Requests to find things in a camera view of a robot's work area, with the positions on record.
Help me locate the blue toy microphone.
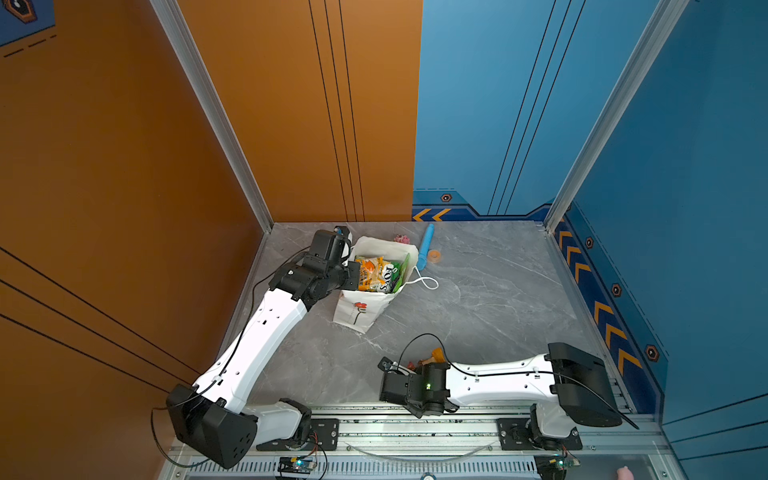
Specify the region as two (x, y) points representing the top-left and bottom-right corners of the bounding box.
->
(416, 223), (434, 271)

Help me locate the aluminium front rail frame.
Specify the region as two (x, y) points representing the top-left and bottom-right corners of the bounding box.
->
(160, 403), (686, 479)

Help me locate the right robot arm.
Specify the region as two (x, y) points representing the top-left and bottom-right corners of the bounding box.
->
(378, 342), (624, 446)

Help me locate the green circuit board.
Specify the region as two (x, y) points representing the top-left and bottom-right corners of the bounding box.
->
(534, 456), (581, 480)
(276, 456), (319, 479)

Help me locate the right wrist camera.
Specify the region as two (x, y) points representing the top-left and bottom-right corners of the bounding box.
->
(377, 357), (398, 372)

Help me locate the aluminium corner post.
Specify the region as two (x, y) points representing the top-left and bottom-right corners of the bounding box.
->
(543, 0), (689, 235)
(149, 0), (274, 234)

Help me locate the green Fox's tea candy bag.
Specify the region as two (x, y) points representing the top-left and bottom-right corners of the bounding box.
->
(371, 257), (402, 294)

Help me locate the right aluminium corner post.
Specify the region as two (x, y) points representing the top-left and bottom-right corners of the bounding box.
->
(543, 0), (689, 235)

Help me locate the left green circuit board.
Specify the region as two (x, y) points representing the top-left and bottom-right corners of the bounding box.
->
(276, 456), (319, 479)

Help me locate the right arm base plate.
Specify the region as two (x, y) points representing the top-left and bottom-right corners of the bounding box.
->
(496, 417), (583, 453)

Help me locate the green Lays chips bag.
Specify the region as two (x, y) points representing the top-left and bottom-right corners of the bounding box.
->
(392, 253), (410, 294)

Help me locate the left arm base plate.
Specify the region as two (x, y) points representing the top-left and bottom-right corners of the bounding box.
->
(256, 417), (340, 452)

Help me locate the white floral paper bag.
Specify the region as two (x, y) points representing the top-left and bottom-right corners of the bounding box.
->
(332, 236), (439, 333)

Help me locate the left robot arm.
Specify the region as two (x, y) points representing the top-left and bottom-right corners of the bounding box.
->
(162, 226), (360, 469)

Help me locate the pink object bottom right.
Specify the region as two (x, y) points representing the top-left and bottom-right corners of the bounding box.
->
(616, 466), (635, 480)

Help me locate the right green circuit board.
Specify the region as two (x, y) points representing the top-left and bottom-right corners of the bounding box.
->
(534, 456), (581, 480)

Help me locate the left aluminium corner post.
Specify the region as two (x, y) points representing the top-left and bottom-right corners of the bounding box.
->
(149, 0), (274, 234)

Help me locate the small orange snack packet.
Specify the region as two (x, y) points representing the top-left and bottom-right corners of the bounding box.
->
(418, 348), (449, 366)

